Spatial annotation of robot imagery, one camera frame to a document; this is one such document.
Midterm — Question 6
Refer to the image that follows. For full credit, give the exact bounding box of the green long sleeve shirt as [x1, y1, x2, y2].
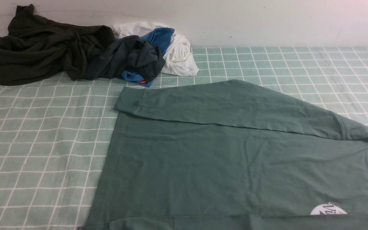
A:
[78, 80, 368, 230]

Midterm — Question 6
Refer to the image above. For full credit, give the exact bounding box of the white crumpled garment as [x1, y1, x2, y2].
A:
[113, 22, 199, 77]

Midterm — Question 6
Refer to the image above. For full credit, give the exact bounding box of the dark grey crumpled garment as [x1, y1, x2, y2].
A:
[82, 35, 165, 82]

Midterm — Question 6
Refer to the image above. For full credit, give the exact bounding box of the blue crumpled garment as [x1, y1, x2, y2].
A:
[117, 27, 175, 87]

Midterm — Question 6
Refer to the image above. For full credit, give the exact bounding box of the green checkered table cloth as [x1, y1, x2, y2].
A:
[0, 47, 368, 230]

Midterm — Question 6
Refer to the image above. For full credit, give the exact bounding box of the dark olive crumpled garment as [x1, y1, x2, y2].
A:
[0, 4, 115, 86]

